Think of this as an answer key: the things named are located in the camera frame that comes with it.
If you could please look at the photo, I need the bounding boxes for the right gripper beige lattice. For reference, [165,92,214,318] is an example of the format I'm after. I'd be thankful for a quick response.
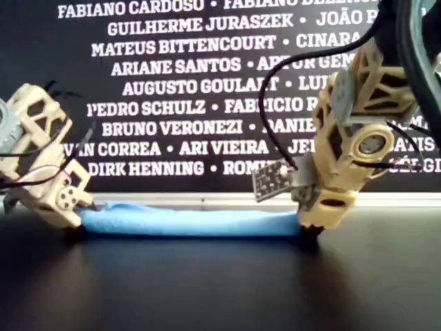
[299,43,420,239]

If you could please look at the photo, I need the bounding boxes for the left gripper beige lattice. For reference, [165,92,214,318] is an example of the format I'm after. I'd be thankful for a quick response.
[0,82,104,236]

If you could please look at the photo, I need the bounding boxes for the blue cloth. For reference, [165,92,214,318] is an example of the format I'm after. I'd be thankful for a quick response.
[77,201,306,239]

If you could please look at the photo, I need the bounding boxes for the red white wire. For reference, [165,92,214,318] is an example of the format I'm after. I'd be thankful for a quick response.
[10,165,72,185]

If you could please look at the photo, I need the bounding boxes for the left gripper black wire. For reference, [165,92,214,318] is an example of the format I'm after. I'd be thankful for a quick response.
[0,81,97,163]

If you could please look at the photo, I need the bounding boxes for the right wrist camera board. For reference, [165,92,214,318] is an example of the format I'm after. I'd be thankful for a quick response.
[251,154,318,212]

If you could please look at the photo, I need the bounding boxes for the right gripper thin black wire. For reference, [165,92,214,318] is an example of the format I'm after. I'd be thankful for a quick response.
[356,120,424,172]

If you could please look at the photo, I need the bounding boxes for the aluminium table frame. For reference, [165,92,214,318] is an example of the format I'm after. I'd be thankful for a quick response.
[0,191,441,214]

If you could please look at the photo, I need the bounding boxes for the thick black camera cable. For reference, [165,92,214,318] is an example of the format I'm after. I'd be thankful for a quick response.
[258,0,387,172]

